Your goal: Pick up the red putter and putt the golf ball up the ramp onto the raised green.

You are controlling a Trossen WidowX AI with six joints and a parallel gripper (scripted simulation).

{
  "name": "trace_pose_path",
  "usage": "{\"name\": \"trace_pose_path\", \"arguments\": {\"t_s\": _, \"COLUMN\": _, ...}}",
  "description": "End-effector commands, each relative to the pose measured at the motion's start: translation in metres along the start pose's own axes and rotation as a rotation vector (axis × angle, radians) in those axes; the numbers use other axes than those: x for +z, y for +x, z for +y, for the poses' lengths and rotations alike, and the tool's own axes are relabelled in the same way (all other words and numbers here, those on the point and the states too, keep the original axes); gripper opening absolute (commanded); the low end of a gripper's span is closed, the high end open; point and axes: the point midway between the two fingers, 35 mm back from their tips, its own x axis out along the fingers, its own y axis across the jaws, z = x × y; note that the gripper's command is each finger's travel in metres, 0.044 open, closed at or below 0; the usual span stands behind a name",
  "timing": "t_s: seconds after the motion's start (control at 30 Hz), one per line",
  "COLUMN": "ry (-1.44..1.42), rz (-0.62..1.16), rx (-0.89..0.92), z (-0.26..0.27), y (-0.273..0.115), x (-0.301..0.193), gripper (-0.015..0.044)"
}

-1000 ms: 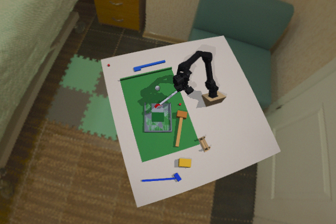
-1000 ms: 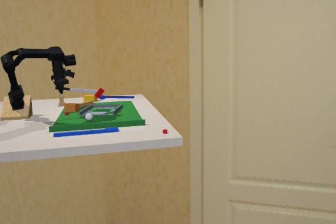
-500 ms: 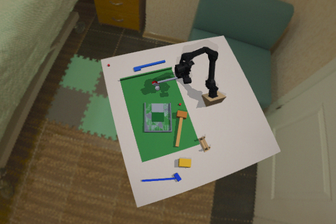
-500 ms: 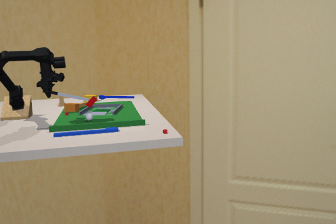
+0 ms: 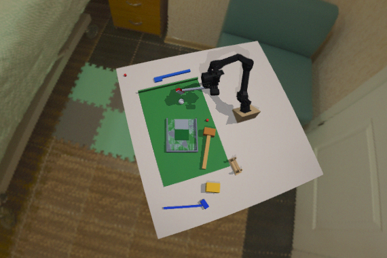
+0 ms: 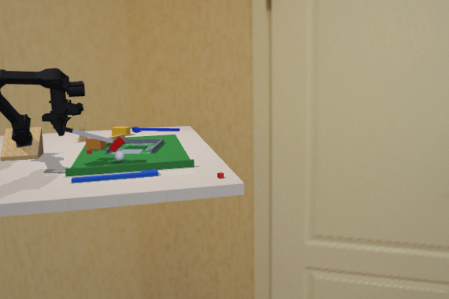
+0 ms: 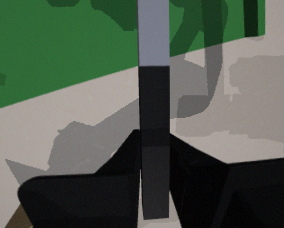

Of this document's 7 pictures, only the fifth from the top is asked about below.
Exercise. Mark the green flat mat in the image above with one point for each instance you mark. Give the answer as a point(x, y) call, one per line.
point(162, 103)

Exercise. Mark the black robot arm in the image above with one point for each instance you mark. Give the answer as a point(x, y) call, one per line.
point(215, 74)

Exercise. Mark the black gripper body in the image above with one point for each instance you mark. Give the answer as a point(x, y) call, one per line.
point(214, 91)

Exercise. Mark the blue flat bar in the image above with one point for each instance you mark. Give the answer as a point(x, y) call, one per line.
point(159, 78)

